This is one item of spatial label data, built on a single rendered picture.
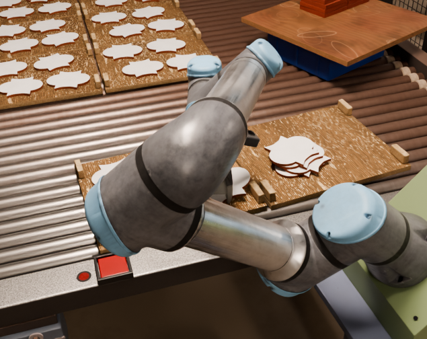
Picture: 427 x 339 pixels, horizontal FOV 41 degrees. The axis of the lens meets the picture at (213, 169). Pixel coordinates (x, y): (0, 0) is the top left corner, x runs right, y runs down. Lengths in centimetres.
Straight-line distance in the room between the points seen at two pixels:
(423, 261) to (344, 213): 20
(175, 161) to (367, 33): 141
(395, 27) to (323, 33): 25
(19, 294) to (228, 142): 69
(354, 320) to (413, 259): 20
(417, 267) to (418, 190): 18
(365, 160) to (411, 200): 35
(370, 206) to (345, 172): 50
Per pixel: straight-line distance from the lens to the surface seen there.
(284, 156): 149
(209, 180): 73
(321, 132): 165
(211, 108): 76
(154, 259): 128
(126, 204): 75
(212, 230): 86
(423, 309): 115
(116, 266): 126
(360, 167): 153
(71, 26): 245
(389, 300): 119
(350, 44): 195
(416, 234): 113
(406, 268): 113
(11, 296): 129
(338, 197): 104
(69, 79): 200
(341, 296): 128
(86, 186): 148
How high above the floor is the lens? 182
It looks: 36 degrees down
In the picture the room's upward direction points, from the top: 2 degrees counter-clockwise
